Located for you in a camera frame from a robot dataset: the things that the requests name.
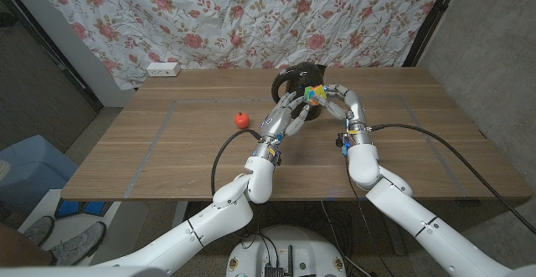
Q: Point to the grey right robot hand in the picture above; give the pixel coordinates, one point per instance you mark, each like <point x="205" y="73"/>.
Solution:
<point x="355" y="105"/>

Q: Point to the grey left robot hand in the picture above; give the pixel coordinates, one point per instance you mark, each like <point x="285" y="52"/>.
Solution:
<point x="274" y="122"/>

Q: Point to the multicoloured rubiks cube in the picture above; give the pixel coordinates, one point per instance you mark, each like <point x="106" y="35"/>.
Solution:
<point x="315" y="94"/>

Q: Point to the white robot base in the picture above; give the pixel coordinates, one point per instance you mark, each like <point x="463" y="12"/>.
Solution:
<point x="289" y="247"/>

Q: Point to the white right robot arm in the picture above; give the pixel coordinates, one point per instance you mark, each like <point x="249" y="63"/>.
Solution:
<point x="419" y="222"/>

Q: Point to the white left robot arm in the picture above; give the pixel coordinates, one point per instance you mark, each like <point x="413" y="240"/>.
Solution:
<point x="209" y="227"/>

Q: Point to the red ball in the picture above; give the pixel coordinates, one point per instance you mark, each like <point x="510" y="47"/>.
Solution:
<point x="241" y="120"/>

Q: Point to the black electric kettle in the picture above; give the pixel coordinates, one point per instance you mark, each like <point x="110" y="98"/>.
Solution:
<point x="299" y="76"/>

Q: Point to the floral print backdrop cloth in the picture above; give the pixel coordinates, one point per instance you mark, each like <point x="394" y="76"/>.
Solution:
<point x="234" y="17"/>

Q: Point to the white power strip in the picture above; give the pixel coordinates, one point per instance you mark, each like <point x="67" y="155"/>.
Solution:
<point x="162" y="69"/>

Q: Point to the white table leg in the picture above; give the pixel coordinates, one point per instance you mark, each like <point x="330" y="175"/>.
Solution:
<point x="181" y="212"/>

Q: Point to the grey table leg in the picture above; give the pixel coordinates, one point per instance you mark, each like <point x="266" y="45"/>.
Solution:
<point x="395" y="243"/>

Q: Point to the blue black floor pad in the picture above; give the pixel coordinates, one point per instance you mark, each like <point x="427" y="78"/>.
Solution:
<point x="75" y="208"/>

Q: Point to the grey sneaker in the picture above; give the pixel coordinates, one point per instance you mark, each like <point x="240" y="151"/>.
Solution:
<point x="39" y="229"/>
<point x="79" y="242"/>

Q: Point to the white floor mat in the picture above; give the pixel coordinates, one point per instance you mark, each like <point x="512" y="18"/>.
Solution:
<point x="44" y="203"/>

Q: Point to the blue plastic bin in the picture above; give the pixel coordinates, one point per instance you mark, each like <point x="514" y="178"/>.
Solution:
<point x="29" y="164"/>

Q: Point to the person brown leg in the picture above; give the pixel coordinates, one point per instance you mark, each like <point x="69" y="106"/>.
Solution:
<point x="21" y="247"/>

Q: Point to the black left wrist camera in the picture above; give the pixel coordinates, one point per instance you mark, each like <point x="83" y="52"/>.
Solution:
<point x="276" y="158"/>

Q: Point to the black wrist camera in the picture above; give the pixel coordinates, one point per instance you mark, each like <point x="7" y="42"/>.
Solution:
<point x="276" y="158"/>
<point x="341" y="141"/>

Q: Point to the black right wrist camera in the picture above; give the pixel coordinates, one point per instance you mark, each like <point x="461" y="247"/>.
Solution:
<point x="341" y="141"/>

